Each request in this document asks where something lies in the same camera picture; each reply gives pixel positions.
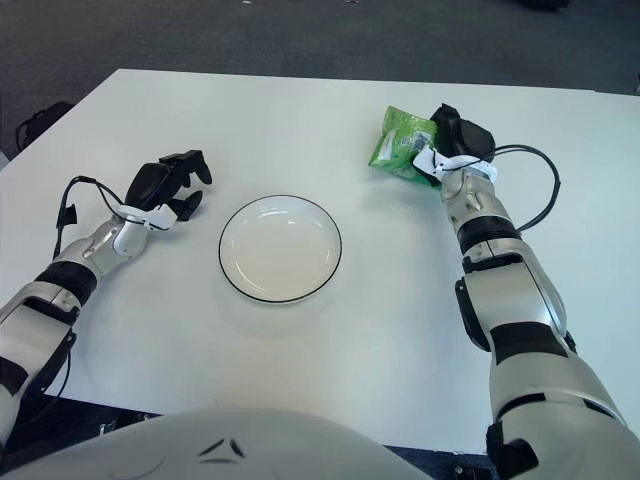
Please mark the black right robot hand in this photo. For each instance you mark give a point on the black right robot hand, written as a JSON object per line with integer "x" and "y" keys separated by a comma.
{"x": 465, "y": 137}

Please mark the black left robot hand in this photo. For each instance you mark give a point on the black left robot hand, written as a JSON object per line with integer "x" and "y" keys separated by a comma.
{"x": 147, "y": 185}

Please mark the green snack bag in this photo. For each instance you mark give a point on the green snack bag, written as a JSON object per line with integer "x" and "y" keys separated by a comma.
{"x": 397, "y": 145}

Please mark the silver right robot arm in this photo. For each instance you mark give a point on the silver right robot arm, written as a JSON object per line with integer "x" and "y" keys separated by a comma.
{"x": 515, "y": 295}

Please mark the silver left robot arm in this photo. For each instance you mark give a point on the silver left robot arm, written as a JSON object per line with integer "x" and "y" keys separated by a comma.
{"x": 80, "y": 250}

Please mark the white plate black rim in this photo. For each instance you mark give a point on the white plate black rim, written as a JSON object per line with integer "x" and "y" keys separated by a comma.
{"x": 280, "y": 250}

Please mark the black backpack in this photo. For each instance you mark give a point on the black backpack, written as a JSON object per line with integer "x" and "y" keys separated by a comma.
{"x": 42, "y": 122}

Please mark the black background object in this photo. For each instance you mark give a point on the black background object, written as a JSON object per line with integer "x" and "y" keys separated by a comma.
{"x": 542, "y": 3}

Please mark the grey robot torso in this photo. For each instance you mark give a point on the grey robot torso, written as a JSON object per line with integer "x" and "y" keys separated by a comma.
{"x": 225, "y": 442}

